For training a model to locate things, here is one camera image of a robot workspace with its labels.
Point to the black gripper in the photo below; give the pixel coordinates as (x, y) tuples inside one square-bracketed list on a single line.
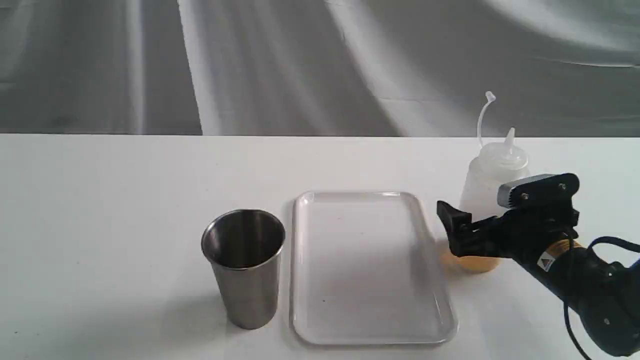
[(520, 234)]

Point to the translucent squeeze bottle amber liquid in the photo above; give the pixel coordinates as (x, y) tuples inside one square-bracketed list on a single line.
[(498, 162)]

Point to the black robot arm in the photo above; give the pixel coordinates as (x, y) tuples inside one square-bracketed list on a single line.
[(605, 295)]

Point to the stainless steel cup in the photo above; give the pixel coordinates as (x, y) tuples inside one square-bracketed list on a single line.
[(243, 248)]

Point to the white plastic tray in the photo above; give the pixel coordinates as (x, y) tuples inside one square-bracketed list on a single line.
[(365, 271)]

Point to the grey backdrop cloth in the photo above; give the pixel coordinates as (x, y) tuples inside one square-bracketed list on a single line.
[(379, 68)]

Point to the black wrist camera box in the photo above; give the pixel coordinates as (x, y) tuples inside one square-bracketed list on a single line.
[(537, 190)]

